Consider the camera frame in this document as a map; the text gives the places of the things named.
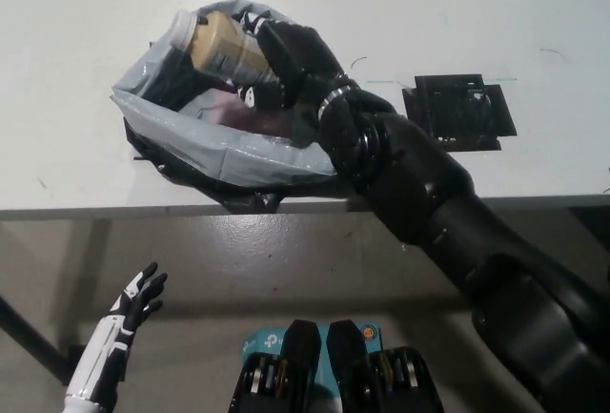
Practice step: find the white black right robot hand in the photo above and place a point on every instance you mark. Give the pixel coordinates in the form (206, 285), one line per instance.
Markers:
(300, 60)

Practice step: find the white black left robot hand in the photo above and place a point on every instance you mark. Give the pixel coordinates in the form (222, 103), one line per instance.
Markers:
(102, 346)

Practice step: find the beige protein shake bottle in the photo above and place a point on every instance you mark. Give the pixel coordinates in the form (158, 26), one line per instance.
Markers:
(224, 48)

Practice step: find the red item inside bag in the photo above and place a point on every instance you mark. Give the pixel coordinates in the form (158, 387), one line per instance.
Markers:
(252, 115)

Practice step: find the grey plastic bag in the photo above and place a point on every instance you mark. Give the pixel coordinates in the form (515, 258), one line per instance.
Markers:
(267, 155)

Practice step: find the black table leg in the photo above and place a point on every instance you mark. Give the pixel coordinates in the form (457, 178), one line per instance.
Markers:
(33, 332)

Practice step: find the black tape square marker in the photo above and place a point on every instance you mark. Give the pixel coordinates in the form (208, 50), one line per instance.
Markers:
(457, 108)

